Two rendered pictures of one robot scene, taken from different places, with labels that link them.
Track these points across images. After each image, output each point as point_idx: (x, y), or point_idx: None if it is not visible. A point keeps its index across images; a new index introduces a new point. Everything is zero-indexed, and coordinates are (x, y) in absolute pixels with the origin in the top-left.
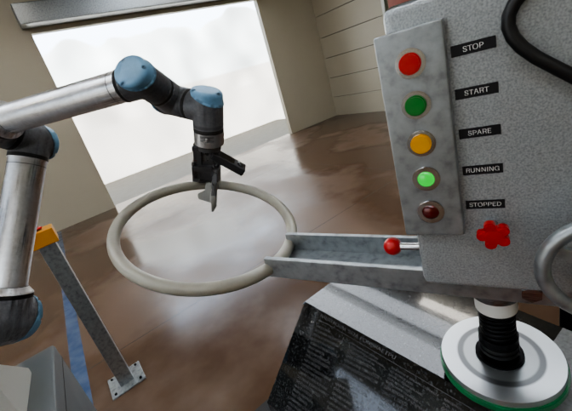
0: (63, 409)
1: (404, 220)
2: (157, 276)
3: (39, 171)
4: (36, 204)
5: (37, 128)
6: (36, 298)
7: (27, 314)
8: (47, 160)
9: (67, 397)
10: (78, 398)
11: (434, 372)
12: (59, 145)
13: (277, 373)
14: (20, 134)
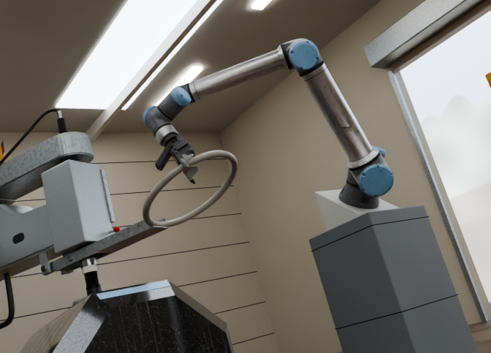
0: (321, 242)
1: (114, 217)
2: (210, 198)
3: (305, 85)
4: (319, 107)
5: (288, 53)
6: (362, 172)
7: (356, 180)
8: (302, 75)
9: (337, 243)
10: (359, 256)
11: None
12: (294, 64)
13: (211, 313)
14: (286, 66)
